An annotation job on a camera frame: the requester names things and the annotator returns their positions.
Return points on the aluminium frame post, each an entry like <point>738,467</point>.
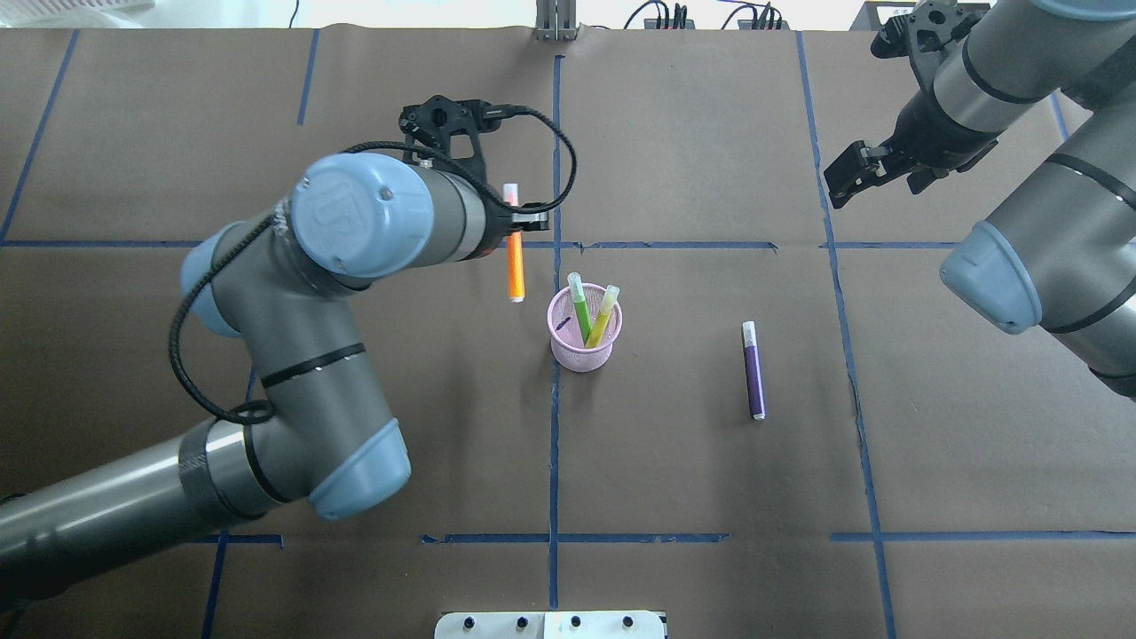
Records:
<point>556,21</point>

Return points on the green highlighter pen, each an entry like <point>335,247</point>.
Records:
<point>580,305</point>

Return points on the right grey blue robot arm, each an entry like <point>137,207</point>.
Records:
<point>1058,252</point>

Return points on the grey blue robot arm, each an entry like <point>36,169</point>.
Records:
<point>280,282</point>

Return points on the near orange black connector box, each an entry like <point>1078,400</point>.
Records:
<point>755,16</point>

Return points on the orange highlighter pen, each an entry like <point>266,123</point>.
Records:
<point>515,248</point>

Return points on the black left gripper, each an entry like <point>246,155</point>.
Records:
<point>499,232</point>

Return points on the orange black connector box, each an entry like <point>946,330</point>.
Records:
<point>660,16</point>
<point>755,16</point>

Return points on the purple highlighter pen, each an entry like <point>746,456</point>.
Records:
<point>752,369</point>

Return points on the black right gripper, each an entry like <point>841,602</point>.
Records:
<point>934,133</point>

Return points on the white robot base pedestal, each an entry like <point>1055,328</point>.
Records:
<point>552,624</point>

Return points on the yellow highlighter pen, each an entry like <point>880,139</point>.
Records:
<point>603,317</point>

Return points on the far orange black connector box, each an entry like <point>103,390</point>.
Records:
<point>660,16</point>

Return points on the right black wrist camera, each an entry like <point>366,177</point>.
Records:
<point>926,35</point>

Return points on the pink mesh pen holder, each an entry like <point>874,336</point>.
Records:
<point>567,347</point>

